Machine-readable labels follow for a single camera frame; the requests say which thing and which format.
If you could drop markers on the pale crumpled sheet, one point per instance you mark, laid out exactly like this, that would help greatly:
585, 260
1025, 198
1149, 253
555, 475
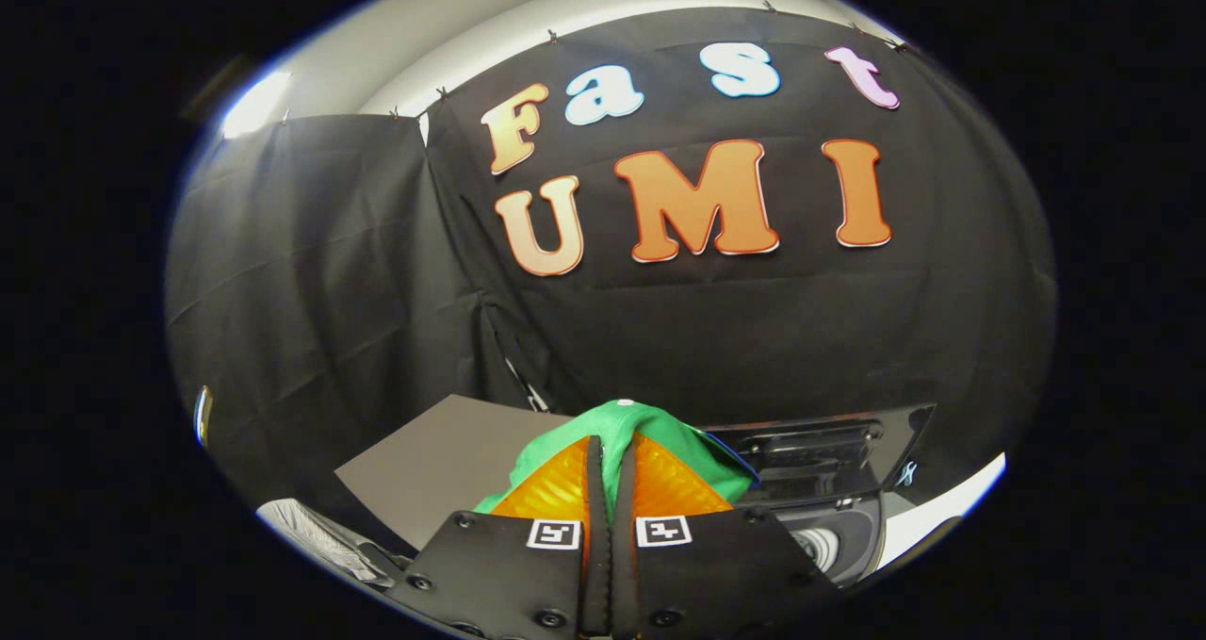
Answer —
320, 536

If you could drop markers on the black backdrop cloth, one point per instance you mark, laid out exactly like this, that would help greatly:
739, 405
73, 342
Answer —
377, 244

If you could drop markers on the grey box stand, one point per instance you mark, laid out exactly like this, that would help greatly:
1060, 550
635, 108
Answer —
443, 470

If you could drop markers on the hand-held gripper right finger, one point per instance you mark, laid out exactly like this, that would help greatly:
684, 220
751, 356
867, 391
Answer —
624, 527

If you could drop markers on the green shirt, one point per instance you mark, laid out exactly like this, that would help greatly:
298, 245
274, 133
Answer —
622, 421

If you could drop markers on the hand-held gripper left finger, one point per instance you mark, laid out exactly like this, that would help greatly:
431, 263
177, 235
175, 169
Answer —
595, 527

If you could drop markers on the pale blue clip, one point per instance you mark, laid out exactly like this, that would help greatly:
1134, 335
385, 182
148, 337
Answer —
907, 475

